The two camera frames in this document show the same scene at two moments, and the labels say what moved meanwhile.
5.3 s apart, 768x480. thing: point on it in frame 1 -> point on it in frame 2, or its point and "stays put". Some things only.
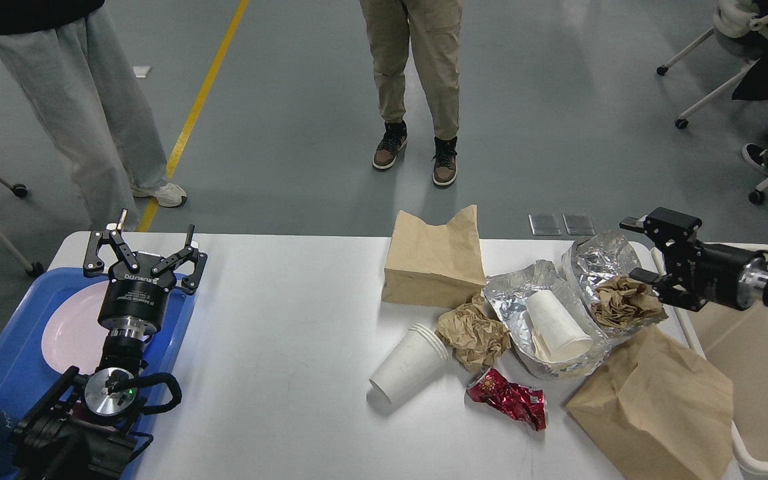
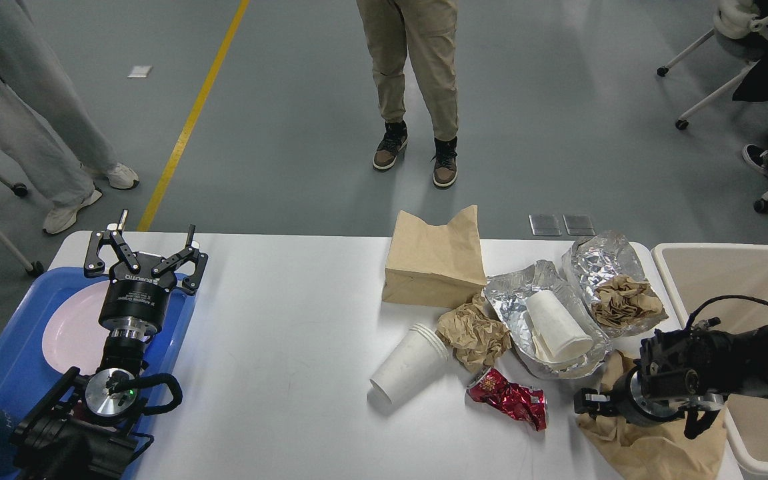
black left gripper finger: (191, 282) stays put
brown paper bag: (657, 411) stays put
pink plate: (73, 336) stays put
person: (64, 59) -> (9, 76)
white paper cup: (558, 337) stays put
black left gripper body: (135, 299) stays put
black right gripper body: (714, 275) -> (629, 401)
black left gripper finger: (94, 265) stays put
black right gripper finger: (668, 289) -> (589, 401)
